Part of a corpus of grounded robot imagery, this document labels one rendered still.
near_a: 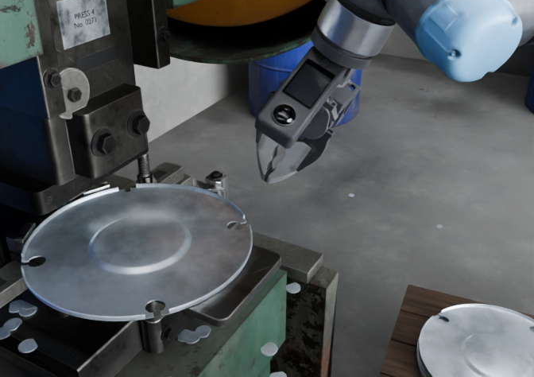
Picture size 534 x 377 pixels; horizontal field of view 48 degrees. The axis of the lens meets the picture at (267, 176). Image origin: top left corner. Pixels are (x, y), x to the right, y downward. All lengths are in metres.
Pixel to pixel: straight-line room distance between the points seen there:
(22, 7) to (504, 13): 0.41
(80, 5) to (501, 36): 0.43
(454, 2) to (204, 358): 0.53
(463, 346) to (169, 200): 0.67
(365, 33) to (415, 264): 1.52
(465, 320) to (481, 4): 0.89
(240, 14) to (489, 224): 1.60
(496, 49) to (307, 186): 1.96
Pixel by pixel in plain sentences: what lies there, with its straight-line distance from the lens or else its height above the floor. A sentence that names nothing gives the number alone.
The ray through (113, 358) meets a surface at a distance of 0.80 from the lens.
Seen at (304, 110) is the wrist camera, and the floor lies 0.99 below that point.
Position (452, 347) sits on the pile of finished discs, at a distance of 1.26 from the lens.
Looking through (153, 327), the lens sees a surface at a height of 0.70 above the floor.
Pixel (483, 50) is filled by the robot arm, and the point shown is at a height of 1.08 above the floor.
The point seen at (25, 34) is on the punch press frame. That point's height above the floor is 1.08.
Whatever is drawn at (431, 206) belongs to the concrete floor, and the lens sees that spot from 2.41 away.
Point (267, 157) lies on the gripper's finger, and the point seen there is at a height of 0.90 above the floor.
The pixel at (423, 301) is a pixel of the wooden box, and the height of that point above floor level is 0.35.
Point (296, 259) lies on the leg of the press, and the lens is 0.98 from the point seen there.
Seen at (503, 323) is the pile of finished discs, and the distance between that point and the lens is 1.34.
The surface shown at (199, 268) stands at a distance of 0.74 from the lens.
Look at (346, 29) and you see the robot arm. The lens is 0.62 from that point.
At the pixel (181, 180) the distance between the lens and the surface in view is 1.02.
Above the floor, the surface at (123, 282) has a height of 0.78.
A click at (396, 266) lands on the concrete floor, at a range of 2.06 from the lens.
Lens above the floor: 1.23
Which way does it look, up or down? 29 degrees down
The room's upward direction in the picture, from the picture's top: straight up
